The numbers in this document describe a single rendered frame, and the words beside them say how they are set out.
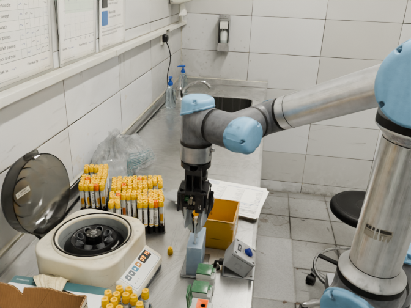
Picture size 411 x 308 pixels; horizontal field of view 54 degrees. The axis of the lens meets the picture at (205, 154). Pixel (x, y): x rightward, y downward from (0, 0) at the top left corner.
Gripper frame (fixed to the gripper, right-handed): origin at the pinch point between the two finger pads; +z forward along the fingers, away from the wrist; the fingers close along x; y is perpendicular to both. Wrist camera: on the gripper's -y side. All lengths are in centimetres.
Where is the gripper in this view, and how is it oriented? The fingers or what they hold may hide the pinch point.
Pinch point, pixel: (195, 227)
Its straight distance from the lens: 106.3
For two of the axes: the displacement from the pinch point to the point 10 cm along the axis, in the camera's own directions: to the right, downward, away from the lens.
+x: 9.9, 0.8, -1.0
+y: -1.2, 3.9, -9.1
